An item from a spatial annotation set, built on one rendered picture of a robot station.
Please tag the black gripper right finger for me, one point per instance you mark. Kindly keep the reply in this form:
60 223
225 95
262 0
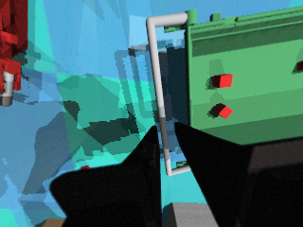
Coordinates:
227 172

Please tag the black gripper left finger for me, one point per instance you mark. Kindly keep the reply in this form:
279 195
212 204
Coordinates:
136 178

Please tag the tan rectangular block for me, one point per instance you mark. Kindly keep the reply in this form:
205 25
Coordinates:
51 222

